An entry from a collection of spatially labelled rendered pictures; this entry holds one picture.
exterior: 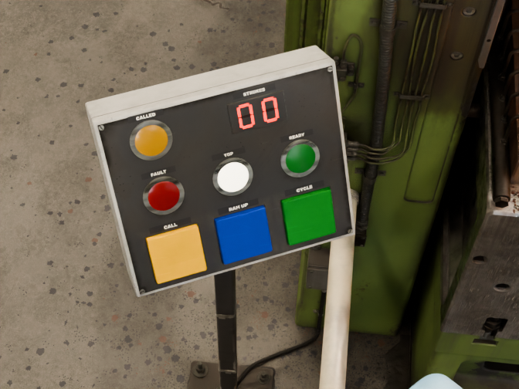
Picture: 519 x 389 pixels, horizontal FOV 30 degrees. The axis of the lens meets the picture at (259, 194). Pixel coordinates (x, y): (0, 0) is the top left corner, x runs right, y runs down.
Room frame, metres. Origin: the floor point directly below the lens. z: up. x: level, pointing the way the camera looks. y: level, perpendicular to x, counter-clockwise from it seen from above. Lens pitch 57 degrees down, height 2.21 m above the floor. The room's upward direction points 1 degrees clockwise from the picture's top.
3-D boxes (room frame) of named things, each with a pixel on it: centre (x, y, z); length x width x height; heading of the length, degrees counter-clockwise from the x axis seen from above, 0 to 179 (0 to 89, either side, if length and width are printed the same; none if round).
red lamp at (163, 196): (0.72, 0.13, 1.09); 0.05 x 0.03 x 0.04; 85
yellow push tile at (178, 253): (0.68, 0.12, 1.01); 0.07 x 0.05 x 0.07; 110
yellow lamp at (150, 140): (0.76, 0.15, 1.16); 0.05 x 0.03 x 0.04; 85
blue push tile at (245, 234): (0.71, 0.02, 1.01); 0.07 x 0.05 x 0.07; 110
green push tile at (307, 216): (0.75, -0.07, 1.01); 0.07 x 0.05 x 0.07; 110
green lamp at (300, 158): (0.79, -0.06, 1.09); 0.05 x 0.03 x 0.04; 85
